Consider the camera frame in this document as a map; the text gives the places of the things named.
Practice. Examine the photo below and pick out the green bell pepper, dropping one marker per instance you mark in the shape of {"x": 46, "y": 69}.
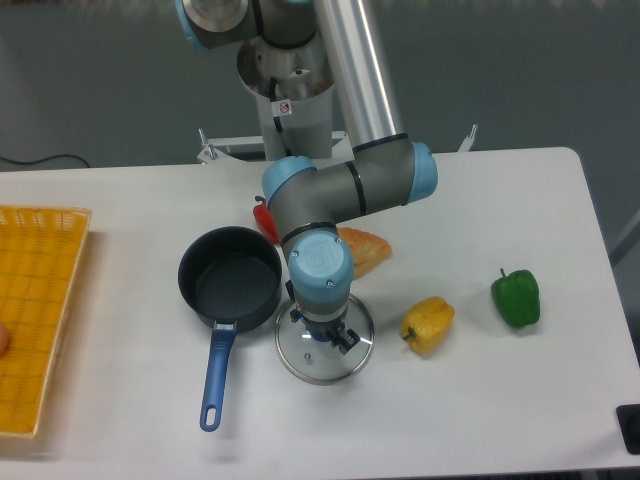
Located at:
{"x": 517, "y": 298}

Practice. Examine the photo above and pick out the black corner object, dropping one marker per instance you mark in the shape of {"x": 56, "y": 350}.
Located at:
{"x": 628, "y": 420}

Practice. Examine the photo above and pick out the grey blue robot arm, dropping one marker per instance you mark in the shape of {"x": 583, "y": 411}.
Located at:
{"x": 333, "y": 136}

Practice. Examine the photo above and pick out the red bell pepper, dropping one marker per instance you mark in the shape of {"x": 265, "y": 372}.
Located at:
{"x": 264, "y": 220}

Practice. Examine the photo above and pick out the yellow woven basket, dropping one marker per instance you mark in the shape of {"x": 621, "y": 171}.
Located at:
{"x": 41, "y": 250}

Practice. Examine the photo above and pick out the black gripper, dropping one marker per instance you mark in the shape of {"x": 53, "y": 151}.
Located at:
{"x": 324, "y": 327}

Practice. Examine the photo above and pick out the white left bracket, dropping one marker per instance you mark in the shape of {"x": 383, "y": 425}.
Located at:
{"x": 245, "y": 148}

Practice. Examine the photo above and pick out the yellow bell pepper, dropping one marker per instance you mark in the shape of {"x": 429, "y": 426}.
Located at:
{"x": 426, "y": 324}

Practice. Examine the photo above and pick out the white right bracket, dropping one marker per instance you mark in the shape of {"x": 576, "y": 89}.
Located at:
{"x": 468, "y": 141}

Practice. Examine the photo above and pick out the glass pot lid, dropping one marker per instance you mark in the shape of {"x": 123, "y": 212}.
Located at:
{"x": 319, "y": 362}

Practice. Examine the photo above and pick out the orange bread pastry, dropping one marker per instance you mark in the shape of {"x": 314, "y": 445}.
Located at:
{"x": 367, "y": 250}

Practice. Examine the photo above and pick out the dark pot blue handle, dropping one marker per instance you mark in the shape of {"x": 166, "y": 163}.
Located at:
{"x": 231, "y": 277}

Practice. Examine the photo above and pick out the white bracket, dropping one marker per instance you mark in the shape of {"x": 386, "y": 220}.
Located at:
{"x": 468, "y": 141}
{"x": 245, "y": 148}

